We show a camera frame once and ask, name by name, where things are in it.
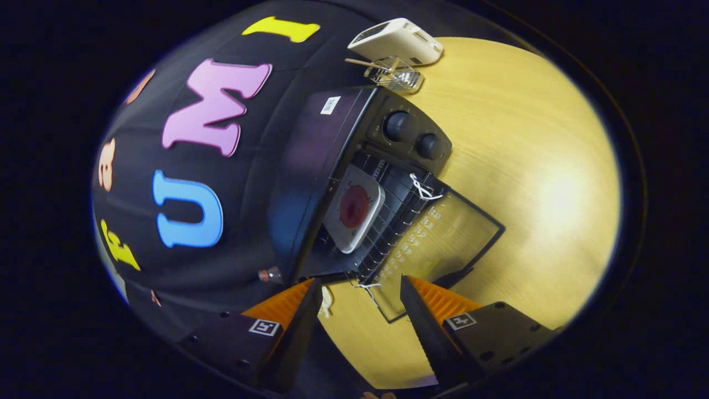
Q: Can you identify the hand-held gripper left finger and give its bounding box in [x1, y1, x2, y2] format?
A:
[177, 278, 323, 394]

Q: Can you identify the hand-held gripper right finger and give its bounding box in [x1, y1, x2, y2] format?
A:
[400, 275, 557, 388]

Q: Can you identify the white square plate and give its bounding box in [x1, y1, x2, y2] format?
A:
[323, 165, 386, 254]

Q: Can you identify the pink round cake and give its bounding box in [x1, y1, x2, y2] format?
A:
[340, 185, 370, 228]

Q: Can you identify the black toaster oven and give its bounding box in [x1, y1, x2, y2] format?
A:
[268, 84, 506, 324]

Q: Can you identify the white bread toaster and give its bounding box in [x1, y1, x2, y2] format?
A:
[347, 18, 444, 67]

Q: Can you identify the black backdrop cloth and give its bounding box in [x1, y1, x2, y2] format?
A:
[91, 0, 543, 355]

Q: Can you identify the metal wire utensil holder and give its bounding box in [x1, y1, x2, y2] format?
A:
[364, 55, 425, 94]

